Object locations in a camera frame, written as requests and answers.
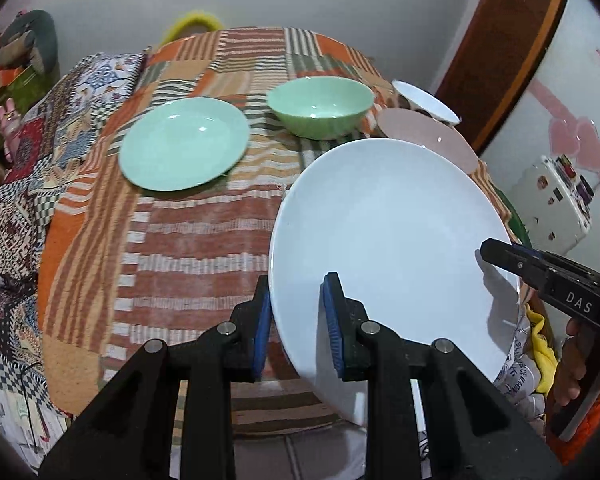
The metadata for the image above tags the yellow cloth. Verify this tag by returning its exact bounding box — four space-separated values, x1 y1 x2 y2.
526 304 558 396

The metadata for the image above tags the brown wooden door frame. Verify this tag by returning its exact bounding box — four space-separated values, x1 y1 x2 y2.
436 0 567 153

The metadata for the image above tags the orange striped patchwork tablecloth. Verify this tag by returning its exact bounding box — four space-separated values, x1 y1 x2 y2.
38 27 392 414

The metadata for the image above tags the pink bunny toy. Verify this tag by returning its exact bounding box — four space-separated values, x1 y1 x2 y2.
0 98 21 162

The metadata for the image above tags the yellow chair back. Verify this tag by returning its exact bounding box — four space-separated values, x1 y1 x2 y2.
160 11 223 46

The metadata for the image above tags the patterned checkered cloth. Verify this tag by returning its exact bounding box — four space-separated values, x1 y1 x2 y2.
0 51 148 464

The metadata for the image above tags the white bowl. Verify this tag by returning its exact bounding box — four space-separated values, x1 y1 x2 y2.
392 79 460 127

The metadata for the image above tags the green plate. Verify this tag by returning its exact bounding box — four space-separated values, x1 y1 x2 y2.
118 98 250 192

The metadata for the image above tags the green bowl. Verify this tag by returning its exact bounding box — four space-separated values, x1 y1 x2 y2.
266 76 375 141

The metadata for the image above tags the person's right hand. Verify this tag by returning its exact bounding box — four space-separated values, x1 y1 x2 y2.
552 318 586 406

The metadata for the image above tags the white electronic device box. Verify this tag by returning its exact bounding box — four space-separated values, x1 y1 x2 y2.
506 154 594 256

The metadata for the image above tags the pink plate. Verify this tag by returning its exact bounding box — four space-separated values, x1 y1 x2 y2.
377 108 479 174

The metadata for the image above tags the green plush toy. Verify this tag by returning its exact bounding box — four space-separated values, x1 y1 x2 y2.
0 10 59 75

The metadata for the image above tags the large white plate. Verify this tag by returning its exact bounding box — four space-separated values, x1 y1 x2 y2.
268 139 519 426

